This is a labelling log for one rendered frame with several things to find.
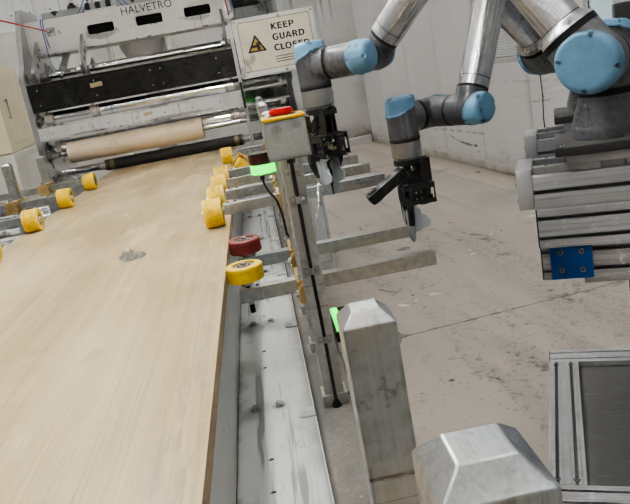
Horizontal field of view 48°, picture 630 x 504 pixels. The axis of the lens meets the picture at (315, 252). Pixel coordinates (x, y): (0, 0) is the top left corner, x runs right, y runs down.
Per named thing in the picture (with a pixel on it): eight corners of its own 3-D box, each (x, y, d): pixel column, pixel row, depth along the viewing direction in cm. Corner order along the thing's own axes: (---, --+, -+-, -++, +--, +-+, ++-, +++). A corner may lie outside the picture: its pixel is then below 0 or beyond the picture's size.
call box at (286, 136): (309, 154, 121) (300, 109, 119) (313, 159, 114) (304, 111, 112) (269, 162, 120) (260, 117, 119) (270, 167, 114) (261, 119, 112)
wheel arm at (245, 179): (357, 162, 251) (355, 152, 250) (358, 163, 248) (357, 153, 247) (219, 188, 249) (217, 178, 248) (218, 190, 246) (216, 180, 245)
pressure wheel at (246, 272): (251, 304, 160) (241, 256, 157) (278, 306, 155) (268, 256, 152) (228, 317, 154) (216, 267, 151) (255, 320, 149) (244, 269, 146)
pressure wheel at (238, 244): (267, 272, 183) (258, 230, 180) (268, 281, 175) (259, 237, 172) (237, 278, 182) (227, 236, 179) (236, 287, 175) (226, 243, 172)
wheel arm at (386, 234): (407, 237, 182) (404, 221, 180) (410, 240, 178) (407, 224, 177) (241, 270, 179) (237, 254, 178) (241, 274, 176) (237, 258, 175)
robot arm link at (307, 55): (316, 38, 158) (284, 46, 162) (325, 88, 161) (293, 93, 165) (332, 36, 164) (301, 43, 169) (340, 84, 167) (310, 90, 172)
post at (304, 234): (345, 392, 131) (301, 153, 119) (349, 403, 126) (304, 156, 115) (322, 396, 131) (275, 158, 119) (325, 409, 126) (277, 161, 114)
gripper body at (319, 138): (324, 162, 164) (314, 110, 161) (308, 161, 172) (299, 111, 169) (352, 155, 167) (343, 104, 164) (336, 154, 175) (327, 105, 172)
